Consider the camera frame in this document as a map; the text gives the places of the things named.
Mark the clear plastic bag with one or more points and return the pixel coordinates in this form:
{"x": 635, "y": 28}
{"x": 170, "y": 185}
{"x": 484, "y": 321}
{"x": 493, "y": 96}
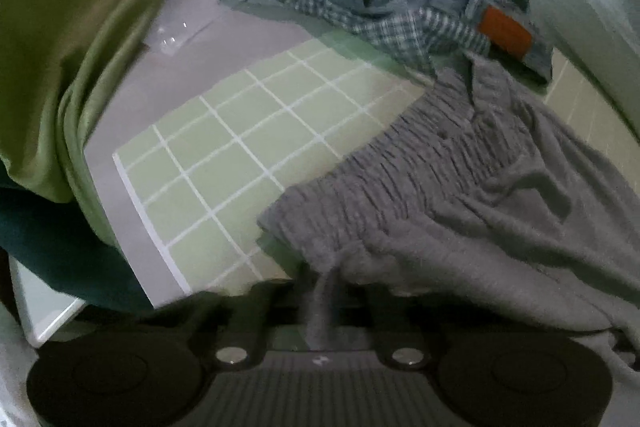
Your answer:
{"x": 177, "y": 22}

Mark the blue plaid shirt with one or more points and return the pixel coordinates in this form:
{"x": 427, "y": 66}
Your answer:
{"x": 413, "y": 37}

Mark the green grid cutting mat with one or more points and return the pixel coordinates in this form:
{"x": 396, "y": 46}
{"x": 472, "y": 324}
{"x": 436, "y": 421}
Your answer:
{"x": 199, "y": 176}

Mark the olive green curtain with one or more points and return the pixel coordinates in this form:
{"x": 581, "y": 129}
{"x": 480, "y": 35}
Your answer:
{"x": 61, "y": 62}

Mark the grey sweatpants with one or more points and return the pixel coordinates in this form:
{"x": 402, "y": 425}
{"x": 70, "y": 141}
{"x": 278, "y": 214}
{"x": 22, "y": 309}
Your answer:
{"x": 478, "y": 190}

